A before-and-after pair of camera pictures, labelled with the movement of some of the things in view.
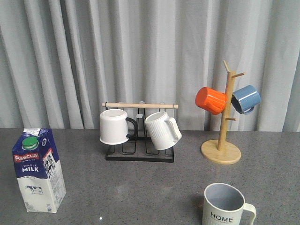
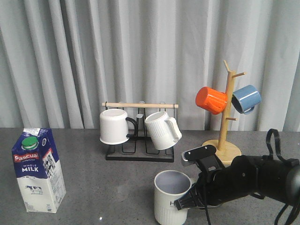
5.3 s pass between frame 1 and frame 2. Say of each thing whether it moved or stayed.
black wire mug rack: stayed
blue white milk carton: stayed
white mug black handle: stayed
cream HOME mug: moved
